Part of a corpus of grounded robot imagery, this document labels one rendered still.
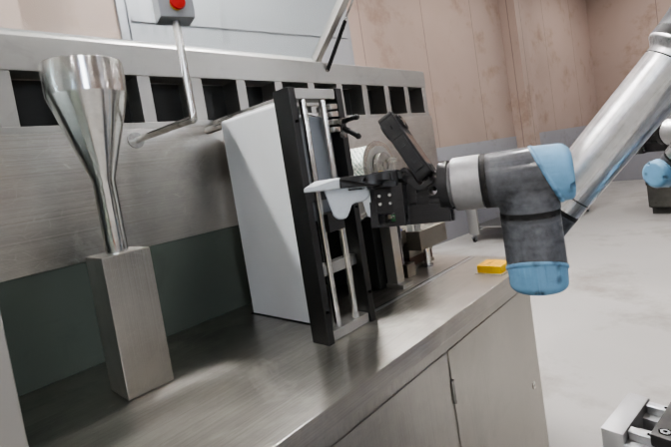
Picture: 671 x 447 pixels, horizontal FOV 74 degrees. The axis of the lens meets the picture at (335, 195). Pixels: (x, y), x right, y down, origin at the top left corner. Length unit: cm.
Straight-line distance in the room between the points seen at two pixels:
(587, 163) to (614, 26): 1079
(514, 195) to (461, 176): 7
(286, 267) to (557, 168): 72
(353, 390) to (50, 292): 70
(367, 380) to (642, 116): 58
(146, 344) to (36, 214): 39
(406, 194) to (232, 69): 90
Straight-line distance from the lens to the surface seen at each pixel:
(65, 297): 118
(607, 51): 1148
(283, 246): 111
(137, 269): 93
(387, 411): 93
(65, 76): 92
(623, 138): 74
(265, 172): 112
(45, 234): 116
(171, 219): 125
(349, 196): 64
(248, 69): 147
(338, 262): 99
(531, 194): 61
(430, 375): 104
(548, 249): 62
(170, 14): 100
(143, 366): 97
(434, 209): 64
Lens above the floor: 127
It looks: 4 degrees down
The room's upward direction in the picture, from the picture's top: 9 degrees counter-clockwise
